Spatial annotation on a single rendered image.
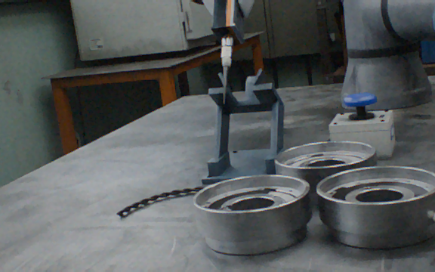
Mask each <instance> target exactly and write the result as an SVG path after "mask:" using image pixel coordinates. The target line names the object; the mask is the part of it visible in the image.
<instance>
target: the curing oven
mask: <svg viewBox="0 0 435 272"><path fill-rule="evenodd" d="M70 4H71V9H72V13H73V18H74V23H75V27H76V35H77V41H78V46H79V54H80V59H81V61H85V60H91V66H100V64H99V59H107V58H114V57H129V56H136V55H144V54H158V53H165V52H173V51H179V57H187V53H186V49H190V48H194V47H196V46H200V45H204V44H206V43H209V42H214V41H216V45H220V42H219V41H218V39H217V37H216V35H215V34H214V33H213V31H212V30H211V29H210V27H213V16H212V15H211V14H210V12H209V11H208V9H207V8H206V6H205V5H198V4H196V3H195V2H192V1H191V0H70Z"/></svg>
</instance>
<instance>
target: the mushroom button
mask: <svg viewBox="0 0 435 272"><path fill-rule="evenodd" d="M376 102H377V98H376V96H375V95H374V94H370V93H357V94H350V95H348V96H346V97H345V98H344V105H345V106H347V107H356V115H357V116H364V115H366V106H368V105H371V104H375V103H376Z"/></svg>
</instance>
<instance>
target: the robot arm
mask: <svg viewBox="0 0 435 272"><path fill-rule="evenodd" d="M203 2H204V5H205V6H206V8H207V9H208V11H209V12H210V14H211V15H212V16H213V15H214V0H203ZM342 3H343V5H344V22H345V32H346V41H347V56H348V65H347V71H346V75H345V79H344V85H343V90H342V93H341V98H342V107H343V108H346V109H349V110H356V107H347V106H345V105H344V98H345V97H346V96H348V95H350V94H357V93H370V94H374V95H375V96H376V98H377V102H376V103H375V104H371V105H368V106H366V110H394V109H400V108H406V107H414V106H417V105H421V104H425V103H427V102H429V101H431V99H432V90H431V84H430V81H429V79H428V76H427V74H426V71H425V69H424V65H422V63H421V60H420V57H419V55H418V41H435V0H342ZM253 4H254V0H238V6H239V9H240V11H241V14H242V19H243V18H248V16H249V13H250V11H251V9H252V6H253Z"/></svg>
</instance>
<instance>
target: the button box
mask: <svg viewBox="0 0 435 272"><path fill-rule="evenodd" d="M329 129H330V138H331V141H358V142H363V143H367V144H371V145H373V147H375V149H376V152H377V159H391V156H392V153H393V151H394V147H395V132H394V122H393V113H392V110H379V112H367V113H366V115H364V116H357V115H356V113H341V114H337V116H336V117H335V118H334V119H333V121H332V123H331V125H330V126H329Z"/></svg>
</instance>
